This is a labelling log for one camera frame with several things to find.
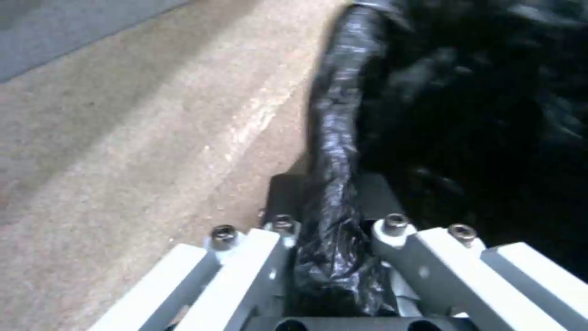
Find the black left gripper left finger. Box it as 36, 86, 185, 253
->
89, 174, 310, 331

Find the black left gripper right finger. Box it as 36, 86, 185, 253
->
350, 173, 588, 331

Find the black plastic trash bin bag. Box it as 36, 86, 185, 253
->
285, 0, 588, 317

